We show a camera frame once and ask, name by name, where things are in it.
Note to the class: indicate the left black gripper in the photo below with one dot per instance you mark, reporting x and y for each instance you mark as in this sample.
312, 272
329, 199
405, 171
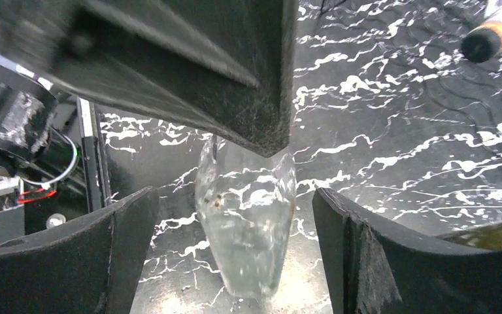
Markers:
52, 168

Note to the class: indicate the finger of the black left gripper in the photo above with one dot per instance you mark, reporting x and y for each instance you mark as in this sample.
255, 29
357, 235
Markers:
225, 67

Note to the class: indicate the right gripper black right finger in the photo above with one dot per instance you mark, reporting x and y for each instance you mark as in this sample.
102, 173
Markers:
375, 265

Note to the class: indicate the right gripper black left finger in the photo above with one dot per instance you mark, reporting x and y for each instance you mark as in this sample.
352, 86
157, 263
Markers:
91, 264

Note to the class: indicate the slim clear glass bottle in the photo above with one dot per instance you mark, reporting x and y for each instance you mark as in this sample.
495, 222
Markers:
246, 204

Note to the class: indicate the dark green labelled wine bottle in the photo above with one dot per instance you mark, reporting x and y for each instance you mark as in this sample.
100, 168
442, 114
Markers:
485, 236

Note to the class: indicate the clear bottle copper neck band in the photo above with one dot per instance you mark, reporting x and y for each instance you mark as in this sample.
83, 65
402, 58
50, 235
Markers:
485, 41

